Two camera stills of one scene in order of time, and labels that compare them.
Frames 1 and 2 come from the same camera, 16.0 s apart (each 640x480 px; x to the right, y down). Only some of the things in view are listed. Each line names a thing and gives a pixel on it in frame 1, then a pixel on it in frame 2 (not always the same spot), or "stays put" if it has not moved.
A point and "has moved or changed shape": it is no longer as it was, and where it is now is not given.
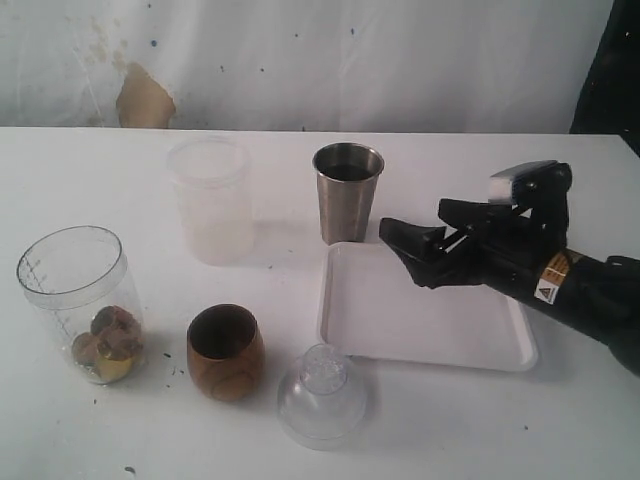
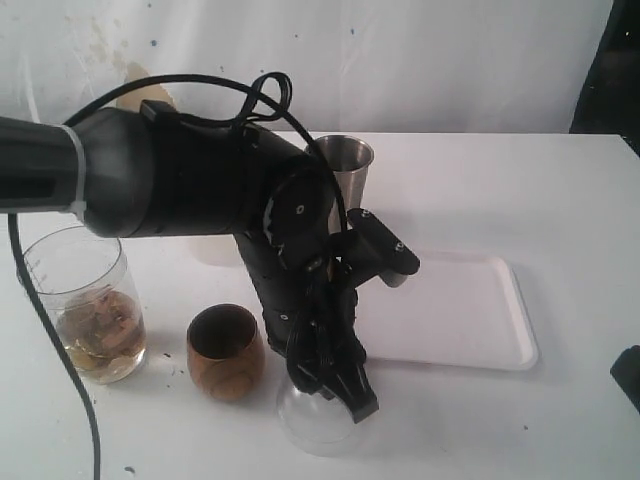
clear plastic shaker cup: x=80 y=281 stays put
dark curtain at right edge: x=609 y=101 stays put
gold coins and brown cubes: x=109 y=351 has moved or changed shape
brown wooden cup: x=225 y=351 stays put
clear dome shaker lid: x=322 y=397 stays put
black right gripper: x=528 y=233 to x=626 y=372
